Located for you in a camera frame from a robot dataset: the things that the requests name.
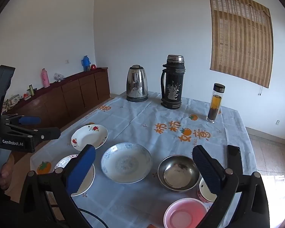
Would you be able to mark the light blue printed tablecloth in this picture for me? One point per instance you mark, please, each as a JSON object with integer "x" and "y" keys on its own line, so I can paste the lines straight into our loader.
{"x": 156, "y": 118}

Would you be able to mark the glass tea bottle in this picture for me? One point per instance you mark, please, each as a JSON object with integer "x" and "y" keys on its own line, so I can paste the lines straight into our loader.
{"x": 215, "y": 104}

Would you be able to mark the small white enamel bowl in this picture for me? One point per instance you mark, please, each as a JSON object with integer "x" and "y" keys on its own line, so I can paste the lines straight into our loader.
{"x": 205, "y": 195}

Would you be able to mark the stainless steel bowl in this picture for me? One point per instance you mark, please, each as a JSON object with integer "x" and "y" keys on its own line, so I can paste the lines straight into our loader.
{"x": 178, "y": 173}

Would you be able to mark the bamboo window blind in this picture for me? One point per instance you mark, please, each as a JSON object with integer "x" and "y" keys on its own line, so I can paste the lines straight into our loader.
{"x": 239, "y": 40}

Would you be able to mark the brown wooden sideboard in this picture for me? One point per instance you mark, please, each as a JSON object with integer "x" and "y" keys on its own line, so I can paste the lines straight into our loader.
{"x": 73, "y": 92}

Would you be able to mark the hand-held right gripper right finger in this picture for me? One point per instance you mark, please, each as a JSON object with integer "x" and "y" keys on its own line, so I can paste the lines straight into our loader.
{"x": 207, "y": 171}

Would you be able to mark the floral decoration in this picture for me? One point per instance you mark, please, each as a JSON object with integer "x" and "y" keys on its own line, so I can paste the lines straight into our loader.
{"x": 13, "y": 102}

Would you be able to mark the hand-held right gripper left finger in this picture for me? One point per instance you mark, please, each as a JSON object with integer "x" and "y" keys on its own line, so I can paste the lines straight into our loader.
{"x": 82, "y": 168}

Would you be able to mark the pink plastic bowl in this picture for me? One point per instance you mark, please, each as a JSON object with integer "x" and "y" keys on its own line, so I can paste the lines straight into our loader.
{"x": 184, "y": 215}

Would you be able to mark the clear plastic bag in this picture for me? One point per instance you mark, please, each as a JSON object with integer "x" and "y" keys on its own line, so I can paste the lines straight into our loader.
{"x": 59, "y": 77}

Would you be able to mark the white plate with red flowers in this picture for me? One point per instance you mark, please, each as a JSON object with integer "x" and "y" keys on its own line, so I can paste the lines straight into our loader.
{"x": 64, "y": 161}
{"x": 90, "y": 135}

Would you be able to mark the worn black thermos jug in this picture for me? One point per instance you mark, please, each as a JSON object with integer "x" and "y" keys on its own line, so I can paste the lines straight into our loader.
{"x": 173, "y": 85}

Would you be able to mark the stainless steel electric kettle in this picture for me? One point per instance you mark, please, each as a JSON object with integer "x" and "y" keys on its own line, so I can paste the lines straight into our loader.
{"x": 136, "y": 85}

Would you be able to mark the white plate with blue pattern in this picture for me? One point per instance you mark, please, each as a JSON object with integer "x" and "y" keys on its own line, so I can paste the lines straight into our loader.
{"x": 125, "y": 163}

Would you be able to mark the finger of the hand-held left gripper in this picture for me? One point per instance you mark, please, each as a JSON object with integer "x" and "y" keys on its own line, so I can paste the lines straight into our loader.
{"x": 46, "y": 134}
{"x": 29, "y": 120}

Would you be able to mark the green bottle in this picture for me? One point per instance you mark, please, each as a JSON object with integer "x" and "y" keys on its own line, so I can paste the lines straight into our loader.
{"x": 31, "y": 90}

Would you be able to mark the small red apple-shaped jar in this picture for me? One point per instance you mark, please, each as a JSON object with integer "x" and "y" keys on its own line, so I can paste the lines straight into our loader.
{"x": 93, "y": 67}

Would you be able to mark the black smartphone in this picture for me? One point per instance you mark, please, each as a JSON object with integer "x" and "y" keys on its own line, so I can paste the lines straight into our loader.
{"x": 235, "y": 159}

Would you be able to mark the pink thermos flask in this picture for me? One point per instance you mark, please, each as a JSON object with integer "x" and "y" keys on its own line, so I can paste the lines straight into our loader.
{"x": 45, "y": 78}

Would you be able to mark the person's left hand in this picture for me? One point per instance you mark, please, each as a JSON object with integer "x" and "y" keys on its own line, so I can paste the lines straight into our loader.
{"x": 7, "y": 171}

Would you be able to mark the blue thermos flask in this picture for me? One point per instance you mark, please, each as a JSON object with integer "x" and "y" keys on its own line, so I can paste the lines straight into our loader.
{"x": 86, "y": 63}

